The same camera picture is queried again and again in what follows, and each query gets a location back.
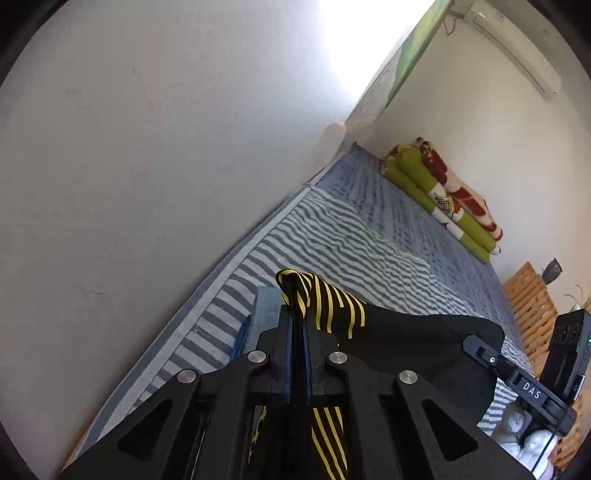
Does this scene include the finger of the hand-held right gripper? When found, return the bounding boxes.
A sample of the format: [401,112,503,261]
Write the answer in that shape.
[462,335,579,438]

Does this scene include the white air conditioner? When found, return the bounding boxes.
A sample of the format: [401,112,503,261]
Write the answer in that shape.
[450,0,563,100]

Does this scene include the green rolled printed blanket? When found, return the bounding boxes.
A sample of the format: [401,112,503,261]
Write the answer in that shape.
[381,136,504,265]

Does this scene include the potted plant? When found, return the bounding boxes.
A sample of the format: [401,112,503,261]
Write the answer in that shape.
[564,282,591,311]

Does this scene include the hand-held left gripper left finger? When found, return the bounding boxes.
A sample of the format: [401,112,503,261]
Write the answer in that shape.
[58,305,296,480]

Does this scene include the blue white striped quilt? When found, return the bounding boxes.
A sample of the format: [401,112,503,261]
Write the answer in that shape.
[60,185,539,469]

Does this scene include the dark vase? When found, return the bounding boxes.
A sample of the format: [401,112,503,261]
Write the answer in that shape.
[541,257,563,285]

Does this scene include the black yellow striped pants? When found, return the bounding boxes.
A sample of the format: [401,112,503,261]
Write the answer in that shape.
[248,269,507,480]

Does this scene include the blue checked bed sheet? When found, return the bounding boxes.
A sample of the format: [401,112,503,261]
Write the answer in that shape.
[316,142,513,301]

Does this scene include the folded light blue cloth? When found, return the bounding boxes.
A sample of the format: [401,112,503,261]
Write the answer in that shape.
[229,286,283,367]

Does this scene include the wooden slatted frame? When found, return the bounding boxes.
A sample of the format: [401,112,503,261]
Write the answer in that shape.
[502,261,583,472]

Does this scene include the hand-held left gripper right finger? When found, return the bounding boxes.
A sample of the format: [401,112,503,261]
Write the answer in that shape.
[302,318,532,480]

